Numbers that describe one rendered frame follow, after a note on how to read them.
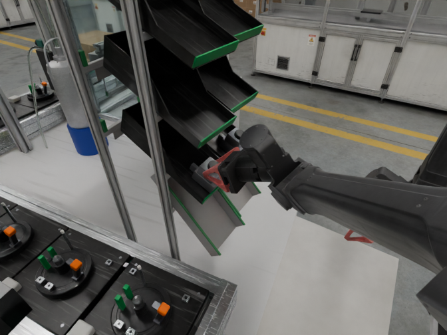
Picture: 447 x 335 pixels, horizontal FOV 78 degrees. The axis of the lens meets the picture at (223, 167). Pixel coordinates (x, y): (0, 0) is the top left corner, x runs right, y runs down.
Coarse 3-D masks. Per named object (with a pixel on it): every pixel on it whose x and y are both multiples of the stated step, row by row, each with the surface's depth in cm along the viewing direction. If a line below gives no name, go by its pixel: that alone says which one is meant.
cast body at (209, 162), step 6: (204, 162) 65; (210, 162) 64; (216, 162) 65; (192, 168) 69; (198, 168) 65; (204, 168) 64; (198, 174) 66; (210, 174) 64; (216, 174) 64; (198, 180) 67; (204, 180) 66; (204, 186) 67; (210, 186) 66; (216, 186) 67; (210, 192) 67
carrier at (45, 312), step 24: (72, 240) 84; (96, 240) 84; (48, 264) 73; (96, 264) 77; (120, 264) 77; (24, 288) 72; (48, 288) 68; (72, 288) 70; (96, 288) 72; (48, 312) 67; (72, 312) 67
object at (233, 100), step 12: (216, 60) 75; (228, 60) 73; (204, 72) 73; (216, 72) 75; (228, 72) 75; (204, 84) 70; (216, 84) 72; (228, 84) 74; (240, 84) 75; (216, 96) 65; (228, 96) 71; (240, 96) 72; (252, 96) 71; (228, 108) 65
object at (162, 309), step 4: (152, 304) 59; (156, 304) 59; (160, 304) 59; (164, 304) 58; (156, 308) 59; (160, 308) 58; (164, 308) 58; (168, 308) 58; (160, 312) 58; (164, 312) 57; (156, 316) 61; (160, 316) 60
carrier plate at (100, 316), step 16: (128, 272) 75; (144, 272) 75; (160, 272) 75; (112, 288) 72; (176, 288) 72; (192, 288) 72; (96, 304) 69; (112, 304) 69; (176, 304) 69; (192, 304) 69; (96, 320) 66; (176, 320) 66; (192, 320) 66
